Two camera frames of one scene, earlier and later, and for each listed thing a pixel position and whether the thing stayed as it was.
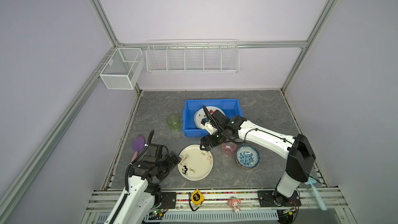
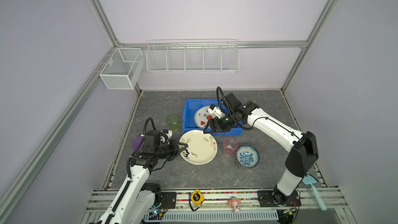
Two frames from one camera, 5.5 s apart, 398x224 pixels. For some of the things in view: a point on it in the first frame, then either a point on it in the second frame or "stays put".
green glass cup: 173,121 stays put
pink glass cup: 229,149 stays put
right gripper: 211,143 to 216,122
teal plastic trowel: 311,181 stays put
